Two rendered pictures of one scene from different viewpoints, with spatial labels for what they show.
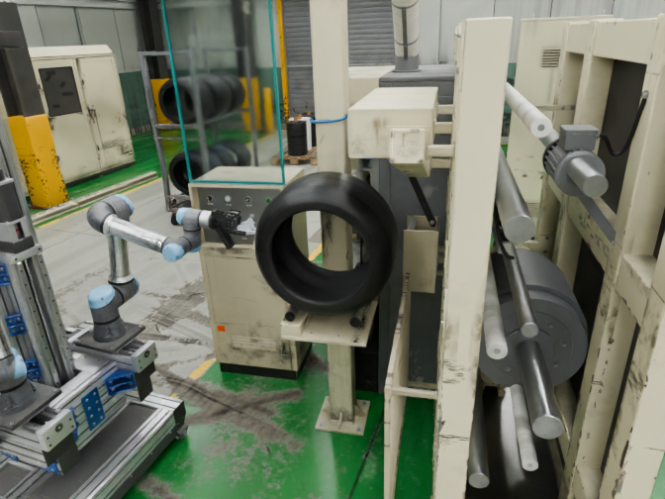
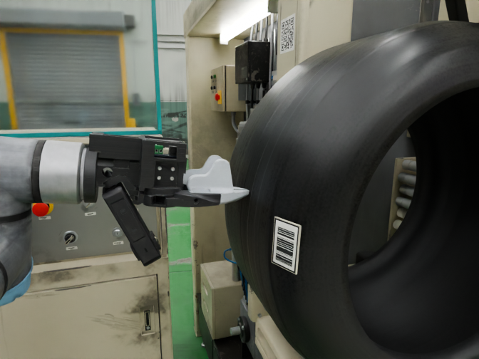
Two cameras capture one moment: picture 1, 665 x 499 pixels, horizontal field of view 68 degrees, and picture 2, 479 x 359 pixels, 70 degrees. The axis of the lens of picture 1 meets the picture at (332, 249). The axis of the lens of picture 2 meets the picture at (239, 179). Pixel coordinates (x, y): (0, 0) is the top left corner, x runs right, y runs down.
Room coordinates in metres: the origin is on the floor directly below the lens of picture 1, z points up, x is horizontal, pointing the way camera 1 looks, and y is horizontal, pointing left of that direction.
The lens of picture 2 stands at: (1.53, 0.56, 1.36)
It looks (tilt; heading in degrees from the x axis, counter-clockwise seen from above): 12 degrees down; 329
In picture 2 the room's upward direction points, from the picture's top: straight up
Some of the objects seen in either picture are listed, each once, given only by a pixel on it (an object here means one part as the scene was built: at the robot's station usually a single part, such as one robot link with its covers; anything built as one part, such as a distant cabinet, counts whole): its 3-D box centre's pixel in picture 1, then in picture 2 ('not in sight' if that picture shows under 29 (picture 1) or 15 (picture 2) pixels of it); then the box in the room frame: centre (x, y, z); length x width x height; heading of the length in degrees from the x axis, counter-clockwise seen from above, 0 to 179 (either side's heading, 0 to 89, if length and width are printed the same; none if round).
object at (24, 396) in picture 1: (12, 390); not in sight; (1.53, 1.26, 0.77); 0.15 x 0.15 x 0.10
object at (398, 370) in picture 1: (399, 385); not in sight; (1.62, -0.25, 0.65); 0.90 x 0.02 x 0.70; 167
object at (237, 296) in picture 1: (257, 274); (85, 312); (2.74, 0.47, 0.63); 0.56 x 0.41 x 1.27; 77
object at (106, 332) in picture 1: (108, 325); not in sight; (1.99, 1.07, 0.77); 0.15 x 0.15 x 0.10
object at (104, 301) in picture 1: (104, 302); not in sight; (2.00, 1.07, 0.88); 0.13 x 0.12 x 0.14; 164
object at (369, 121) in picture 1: (398, 118); not in sight; (1.73, -0.24, 1.71); 0.61 x 0.25 x 0.15; 167
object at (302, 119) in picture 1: (302, 136); not in sight; (8.80, 0.45, 0.38); 1.20 x 0.80 x 0.76; 166
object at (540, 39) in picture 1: (545, 124); not in sight; (5.22, -2.30, 1.05); 1.61 x 0.73 x 2.10; 158
